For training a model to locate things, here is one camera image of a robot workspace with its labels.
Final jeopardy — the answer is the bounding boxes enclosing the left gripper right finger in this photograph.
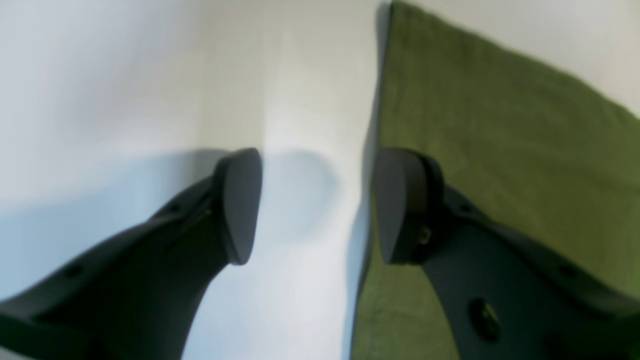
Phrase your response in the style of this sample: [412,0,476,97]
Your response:
[374,147,640,360]

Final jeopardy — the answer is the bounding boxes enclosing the olive green T-shirt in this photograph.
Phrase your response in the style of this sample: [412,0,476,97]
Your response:
[350,1,639,360]

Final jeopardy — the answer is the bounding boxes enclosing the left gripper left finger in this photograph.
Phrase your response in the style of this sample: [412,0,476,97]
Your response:
[1,148,263,360]

